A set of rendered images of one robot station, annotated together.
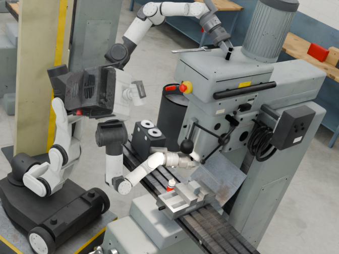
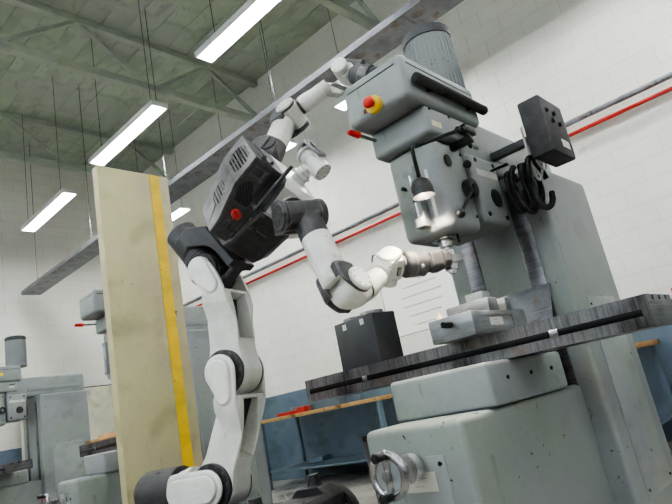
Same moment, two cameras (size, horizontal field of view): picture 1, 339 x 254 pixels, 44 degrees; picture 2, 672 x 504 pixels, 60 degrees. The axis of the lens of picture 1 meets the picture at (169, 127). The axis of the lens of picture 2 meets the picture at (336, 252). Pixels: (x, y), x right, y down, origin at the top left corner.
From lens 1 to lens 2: 1.82 m
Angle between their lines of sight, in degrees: 47
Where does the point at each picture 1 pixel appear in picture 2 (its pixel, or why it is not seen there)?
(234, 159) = (514, 283)
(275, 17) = (432, 39)
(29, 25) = (125, 342)
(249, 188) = (568, 297)
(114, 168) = (326, 247)
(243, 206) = not seen: hidden behind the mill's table
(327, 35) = not seen: hidden behind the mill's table
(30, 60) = (135, 403)
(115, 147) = (314, 217)
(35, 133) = not seen: outside the picture
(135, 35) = (279, 132)
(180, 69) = (354, 102)
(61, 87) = (196, 238)
